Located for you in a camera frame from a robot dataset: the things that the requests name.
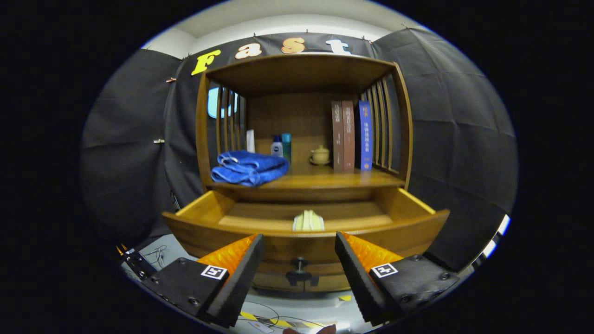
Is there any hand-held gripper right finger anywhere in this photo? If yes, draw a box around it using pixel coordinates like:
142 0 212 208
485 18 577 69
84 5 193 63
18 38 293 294
335 232 461 327

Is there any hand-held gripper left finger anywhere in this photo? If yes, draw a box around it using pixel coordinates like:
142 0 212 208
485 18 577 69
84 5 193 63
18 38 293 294
142 233 265 328

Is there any wooden drawer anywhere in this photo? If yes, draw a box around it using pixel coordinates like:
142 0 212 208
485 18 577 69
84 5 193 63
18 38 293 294
161 186 451 287

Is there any cream scrub brush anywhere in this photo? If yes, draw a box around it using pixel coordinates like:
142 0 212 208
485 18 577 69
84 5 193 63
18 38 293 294
292 210 325 231

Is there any wooden countertop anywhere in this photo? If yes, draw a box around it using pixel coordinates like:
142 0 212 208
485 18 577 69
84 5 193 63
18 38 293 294
207 162 405 190

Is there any wooden cabinet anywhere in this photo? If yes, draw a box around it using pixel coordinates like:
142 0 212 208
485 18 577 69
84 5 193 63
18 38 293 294
162 52 451 294

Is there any yellow black striped tape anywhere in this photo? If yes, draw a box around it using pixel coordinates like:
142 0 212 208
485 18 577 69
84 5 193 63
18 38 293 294
239 311 325 329

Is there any black device with orange tips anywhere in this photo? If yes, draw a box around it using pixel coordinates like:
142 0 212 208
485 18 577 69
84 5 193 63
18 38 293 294
116 244 158 279

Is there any folded blue towel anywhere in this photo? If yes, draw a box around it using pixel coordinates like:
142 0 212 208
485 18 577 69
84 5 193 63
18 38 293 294
211 150 290 187

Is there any blue book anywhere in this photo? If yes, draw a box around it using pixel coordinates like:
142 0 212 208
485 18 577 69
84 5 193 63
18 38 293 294
355 101 373 171

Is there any reddish brown book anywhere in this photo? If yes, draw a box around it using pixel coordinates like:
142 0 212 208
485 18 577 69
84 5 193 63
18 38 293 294
342 101 356 173

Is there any dark brown book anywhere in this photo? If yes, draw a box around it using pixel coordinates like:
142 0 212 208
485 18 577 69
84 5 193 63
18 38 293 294
331 101 345 173

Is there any black backdrop cloth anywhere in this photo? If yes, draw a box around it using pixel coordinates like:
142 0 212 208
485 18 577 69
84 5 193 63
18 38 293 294
79 27 519 274

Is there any thin black cable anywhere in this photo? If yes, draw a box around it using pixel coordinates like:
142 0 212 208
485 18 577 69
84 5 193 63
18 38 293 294
241 301 325 330

